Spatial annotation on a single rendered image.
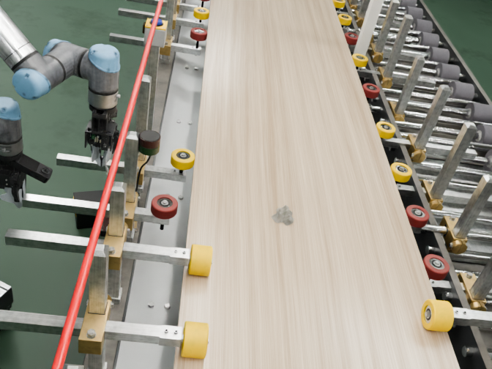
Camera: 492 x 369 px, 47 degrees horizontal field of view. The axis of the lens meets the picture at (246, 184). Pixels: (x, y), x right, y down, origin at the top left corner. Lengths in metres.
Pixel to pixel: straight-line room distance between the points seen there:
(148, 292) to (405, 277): 0.79
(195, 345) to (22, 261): 1.59
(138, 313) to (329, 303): 0.59
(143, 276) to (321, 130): 0.88
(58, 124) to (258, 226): 2.15
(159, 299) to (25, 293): 0.96
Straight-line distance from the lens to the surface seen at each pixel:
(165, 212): 1.69
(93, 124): 1.53
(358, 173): 2.04
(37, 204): 1.79
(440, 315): 1.57
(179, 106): 2.70
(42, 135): 3.53
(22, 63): 1.42
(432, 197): 2.19
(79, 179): 3.21
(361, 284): 1.64
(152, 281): 1.87
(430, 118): 2.32
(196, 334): 1.31
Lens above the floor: 2.04
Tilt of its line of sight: 38 degrees down
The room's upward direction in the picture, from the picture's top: 13 degrees clockwise
